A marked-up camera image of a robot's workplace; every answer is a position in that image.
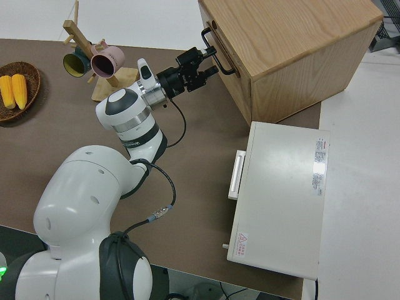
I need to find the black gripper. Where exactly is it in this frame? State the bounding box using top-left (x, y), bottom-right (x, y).
top-left (174, 46), bottom-right (220, 93)

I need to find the black metal drawer handle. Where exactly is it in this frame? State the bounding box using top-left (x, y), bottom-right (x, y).
top-left (201, 27), bottom-right (236, 76)

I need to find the wooden cabinet drawer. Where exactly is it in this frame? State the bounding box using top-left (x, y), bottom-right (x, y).
top-left (199, 3), bottom-right (253, 126)

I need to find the wooden mug rack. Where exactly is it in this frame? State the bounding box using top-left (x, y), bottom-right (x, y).
top-left (62, 0), bottom-right (141, 103)

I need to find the light wooden cabinet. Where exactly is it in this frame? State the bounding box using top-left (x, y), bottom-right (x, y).
top-left (198, 0), bottom-right (385, 126)

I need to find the pink mug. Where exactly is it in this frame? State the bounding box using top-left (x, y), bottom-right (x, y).
top-left (90, 39), bottom-right (126, 79)

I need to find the dark blue mug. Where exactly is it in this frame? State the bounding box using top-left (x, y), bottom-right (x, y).
top-left (62, 42), bottom-right (93, 79)

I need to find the white toaster oven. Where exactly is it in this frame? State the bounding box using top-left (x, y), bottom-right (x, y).
top-left (226, 121), bottom-right (331, 280)

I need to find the round wicker basket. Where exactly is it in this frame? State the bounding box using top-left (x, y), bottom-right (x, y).
top-left (0, 61), bottom-right (42, 123)

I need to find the yellow corn cob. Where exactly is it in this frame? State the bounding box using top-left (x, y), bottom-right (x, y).
top-left (11, 73), bottom-right (29, 111)
top-left (0, 74), bottom-right (16, 111)

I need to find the toaster oven door handle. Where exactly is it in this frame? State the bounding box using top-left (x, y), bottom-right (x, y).
top-left (227, 149), bottom-right (247, 201)

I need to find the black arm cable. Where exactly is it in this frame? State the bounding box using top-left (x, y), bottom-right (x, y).
top-left (123, 99), bottom-right (188, 238)

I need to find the dark metal frame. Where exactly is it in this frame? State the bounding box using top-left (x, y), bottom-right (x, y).
top-left (369, 12), bottom-right (400, 53)

